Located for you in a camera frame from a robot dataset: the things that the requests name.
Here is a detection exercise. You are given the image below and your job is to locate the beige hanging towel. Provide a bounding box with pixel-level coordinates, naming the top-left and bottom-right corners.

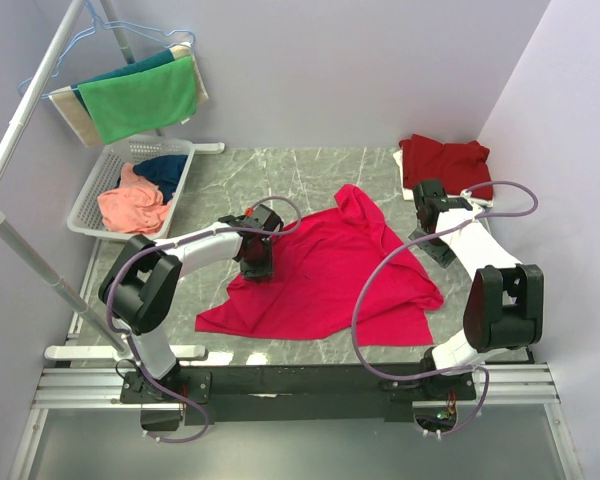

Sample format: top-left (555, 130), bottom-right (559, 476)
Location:
top-left (49, 44), bottom-right (209, 147)

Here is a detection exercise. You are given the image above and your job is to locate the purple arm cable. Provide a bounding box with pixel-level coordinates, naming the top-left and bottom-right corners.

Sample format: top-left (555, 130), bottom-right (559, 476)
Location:
top-left (104, 195), bottom-right (304, 444)
top-left (350, 180), bottom-right (540, 437)

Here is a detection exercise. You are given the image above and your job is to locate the white laundry basket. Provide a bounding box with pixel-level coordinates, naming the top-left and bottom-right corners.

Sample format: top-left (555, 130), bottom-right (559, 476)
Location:
top-left (67, 135), bottom-right (195, 241)

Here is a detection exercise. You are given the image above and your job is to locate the aluminium rail frame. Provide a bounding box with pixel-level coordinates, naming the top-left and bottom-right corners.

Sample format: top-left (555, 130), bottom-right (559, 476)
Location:
top-left (8, 364), bottom-right (584, 479)

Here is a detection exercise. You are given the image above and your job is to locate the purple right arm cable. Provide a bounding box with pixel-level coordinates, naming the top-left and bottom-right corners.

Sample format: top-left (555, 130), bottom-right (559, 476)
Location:
top-left (350, 180), bottom-right (540, 437)

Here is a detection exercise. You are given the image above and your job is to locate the white clothes rack pole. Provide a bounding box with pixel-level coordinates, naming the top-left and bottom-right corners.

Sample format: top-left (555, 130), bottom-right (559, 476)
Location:
top-left (0, 0), bottom-right (166, 357)

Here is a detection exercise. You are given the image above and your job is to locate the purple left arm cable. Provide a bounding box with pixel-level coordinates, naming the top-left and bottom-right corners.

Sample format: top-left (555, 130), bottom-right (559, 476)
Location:
top-left (104, 195), bottom-right (304, 444)

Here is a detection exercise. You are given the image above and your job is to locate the salmon t-shirt in basket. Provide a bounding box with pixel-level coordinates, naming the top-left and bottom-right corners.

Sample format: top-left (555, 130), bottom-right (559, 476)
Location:
top-left (97, 163), bottom-right (171, 234)

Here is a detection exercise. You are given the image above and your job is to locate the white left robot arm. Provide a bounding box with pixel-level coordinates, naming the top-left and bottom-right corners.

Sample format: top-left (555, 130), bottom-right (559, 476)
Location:
top-left (99, 205), bottom-right (284, 402)

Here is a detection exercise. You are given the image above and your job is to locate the green hanging towel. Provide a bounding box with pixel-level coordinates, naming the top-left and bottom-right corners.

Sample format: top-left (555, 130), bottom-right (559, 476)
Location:
top-left (77, 56), bottom-right (198, 144)

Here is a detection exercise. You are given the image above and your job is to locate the dark red folded t-shirt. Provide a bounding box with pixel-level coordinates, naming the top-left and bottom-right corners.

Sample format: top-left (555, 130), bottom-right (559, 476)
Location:
top-left (394, 134), bottom-right (491, 201)

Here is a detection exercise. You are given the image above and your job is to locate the navy t-shirt in basket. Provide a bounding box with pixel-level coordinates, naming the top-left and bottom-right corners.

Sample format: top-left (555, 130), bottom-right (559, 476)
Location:
top-left (133, 155), bottom-right (188, 204)

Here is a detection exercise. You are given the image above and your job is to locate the teal hanging towel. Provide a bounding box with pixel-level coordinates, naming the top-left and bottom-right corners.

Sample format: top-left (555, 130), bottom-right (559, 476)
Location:
top-left (71, 49), bottom-right (174, 108)

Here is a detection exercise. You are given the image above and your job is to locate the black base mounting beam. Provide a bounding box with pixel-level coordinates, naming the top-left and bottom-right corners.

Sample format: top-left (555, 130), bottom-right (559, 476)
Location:
top-left (119, 363), bottom-right (477, 432)

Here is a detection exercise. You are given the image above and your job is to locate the blue wire hanger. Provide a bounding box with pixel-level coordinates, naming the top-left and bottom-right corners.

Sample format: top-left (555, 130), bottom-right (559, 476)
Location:
top-left (17, 10), bottom-right (196, 100)

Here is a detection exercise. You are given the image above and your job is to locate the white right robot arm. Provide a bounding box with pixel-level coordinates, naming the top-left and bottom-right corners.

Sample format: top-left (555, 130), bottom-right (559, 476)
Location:
top-left (410, 179), bottom-right (544, 399)

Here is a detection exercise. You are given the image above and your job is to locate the pink red t-shirt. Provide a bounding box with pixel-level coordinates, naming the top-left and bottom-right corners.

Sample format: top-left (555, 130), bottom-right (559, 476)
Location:
top-left (195, 185), bottom-right (444, 347)

